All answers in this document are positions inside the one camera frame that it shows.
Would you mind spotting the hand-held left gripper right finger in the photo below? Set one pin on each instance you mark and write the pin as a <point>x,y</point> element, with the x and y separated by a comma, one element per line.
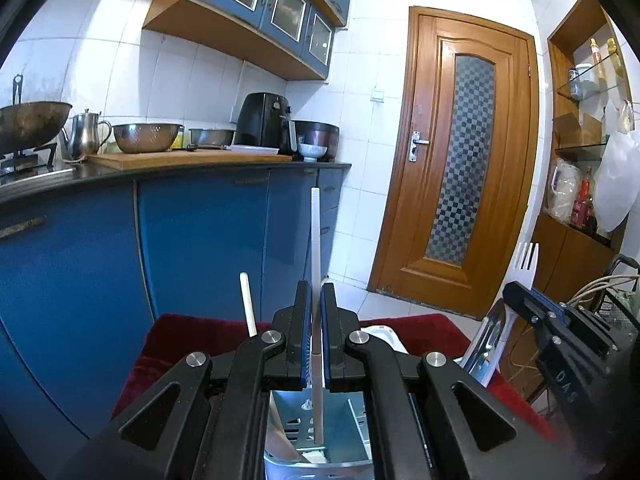
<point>327,340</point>

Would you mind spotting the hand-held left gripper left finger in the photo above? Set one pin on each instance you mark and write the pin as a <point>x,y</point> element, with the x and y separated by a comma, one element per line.
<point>306,340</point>

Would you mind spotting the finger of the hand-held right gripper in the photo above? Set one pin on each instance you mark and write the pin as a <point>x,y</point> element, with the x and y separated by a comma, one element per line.
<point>530,305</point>

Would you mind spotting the white fork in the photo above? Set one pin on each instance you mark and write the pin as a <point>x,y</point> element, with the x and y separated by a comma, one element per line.
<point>525,270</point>

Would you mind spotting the metal table knife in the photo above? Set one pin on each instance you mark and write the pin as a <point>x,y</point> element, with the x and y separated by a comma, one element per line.
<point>482,345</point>

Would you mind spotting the thin wooden chopstick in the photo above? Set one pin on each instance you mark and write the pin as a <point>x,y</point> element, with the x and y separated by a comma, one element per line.
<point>282,432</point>

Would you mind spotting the light blue chopstick box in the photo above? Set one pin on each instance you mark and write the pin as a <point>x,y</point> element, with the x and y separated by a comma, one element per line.
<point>340,440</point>

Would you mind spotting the wooden shelf unit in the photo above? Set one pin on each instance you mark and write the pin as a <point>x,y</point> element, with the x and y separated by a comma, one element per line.
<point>555,260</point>

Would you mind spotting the red floral blanket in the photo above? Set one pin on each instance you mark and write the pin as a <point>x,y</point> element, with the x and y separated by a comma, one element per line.
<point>200,332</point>

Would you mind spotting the red bottles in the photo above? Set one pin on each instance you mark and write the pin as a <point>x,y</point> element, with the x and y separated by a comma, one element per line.
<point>582,205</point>

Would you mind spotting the white food bag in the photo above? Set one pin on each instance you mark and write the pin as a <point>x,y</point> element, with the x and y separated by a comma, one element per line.
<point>565,187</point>

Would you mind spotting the white plastic bag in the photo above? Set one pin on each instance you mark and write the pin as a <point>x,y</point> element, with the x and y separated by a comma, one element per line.
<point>617,180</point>

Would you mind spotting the cardboard box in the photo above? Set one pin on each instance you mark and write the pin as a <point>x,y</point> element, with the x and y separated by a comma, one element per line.
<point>575,130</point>

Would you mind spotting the white bowl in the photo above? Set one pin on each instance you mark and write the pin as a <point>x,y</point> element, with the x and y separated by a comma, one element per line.
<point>312,151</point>

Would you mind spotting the wooden door with glass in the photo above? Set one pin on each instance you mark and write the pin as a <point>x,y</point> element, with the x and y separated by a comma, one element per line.
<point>400,160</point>

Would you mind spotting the white tray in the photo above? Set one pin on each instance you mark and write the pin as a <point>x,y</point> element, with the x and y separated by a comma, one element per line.
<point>252,149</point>

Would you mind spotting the dark cooker pot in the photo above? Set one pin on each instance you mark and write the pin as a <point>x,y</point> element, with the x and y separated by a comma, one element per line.
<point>320,132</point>

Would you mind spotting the wooden cutting board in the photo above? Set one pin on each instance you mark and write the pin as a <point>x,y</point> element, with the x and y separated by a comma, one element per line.
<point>190,159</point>

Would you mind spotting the steel bowl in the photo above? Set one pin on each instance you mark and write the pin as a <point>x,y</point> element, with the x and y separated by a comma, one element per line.
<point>212,136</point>

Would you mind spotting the black air fryer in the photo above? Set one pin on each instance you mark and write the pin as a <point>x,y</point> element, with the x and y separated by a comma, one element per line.
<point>260,120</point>

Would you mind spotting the glass jar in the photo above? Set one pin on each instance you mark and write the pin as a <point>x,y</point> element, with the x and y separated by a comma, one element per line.
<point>585,77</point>

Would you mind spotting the steel colander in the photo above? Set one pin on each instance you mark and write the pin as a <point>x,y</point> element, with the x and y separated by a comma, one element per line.
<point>147,137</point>

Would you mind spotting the steel kettle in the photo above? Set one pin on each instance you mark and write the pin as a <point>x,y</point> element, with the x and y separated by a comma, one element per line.
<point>85,135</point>

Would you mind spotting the gas stove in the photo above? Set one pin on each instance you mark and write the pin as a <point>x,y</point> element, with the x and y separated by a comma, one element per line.
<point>25,160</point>

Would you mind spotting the large dark wok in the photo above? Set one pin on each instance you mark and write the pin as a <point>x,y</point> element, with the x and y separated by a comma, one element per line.
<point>30,122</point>

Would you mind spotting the white wall switch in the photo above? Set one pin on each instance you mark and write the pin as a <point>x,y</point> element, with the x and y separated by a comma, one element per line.
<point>378,95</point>

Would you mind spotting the blue wooden wall cabinet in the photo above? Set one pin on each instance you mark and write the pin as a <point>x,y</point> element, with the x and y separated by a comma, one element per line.
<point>225,25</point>

